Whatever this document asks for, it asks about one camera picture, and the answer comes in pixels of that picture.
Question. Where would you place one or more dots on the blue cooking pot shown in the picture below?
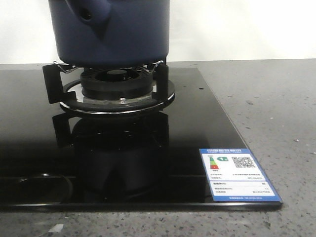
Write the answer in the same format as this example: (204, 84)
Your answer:
(105, 33)

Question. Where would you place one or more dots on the right gas burner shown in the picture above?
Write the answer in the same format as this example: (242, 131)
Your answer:
(110, 91)

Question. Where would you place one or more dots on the blue energy label sticker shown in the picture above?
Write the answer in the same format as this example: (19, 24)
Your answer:
(234, 174)

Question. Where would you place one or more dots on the black glass gas stove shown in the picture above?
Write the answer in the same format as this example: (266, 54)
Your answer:
(52, 160)

